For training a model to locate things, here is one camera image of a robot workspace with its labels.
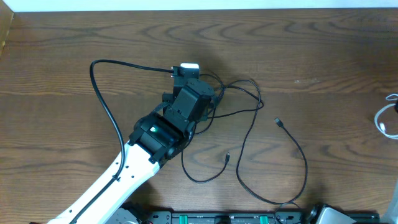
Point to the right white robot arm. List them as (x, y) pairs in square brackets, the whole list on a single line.
[(390, 215)]

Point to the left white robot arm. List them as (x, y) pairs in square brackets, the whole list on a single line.
[(156, 139)]

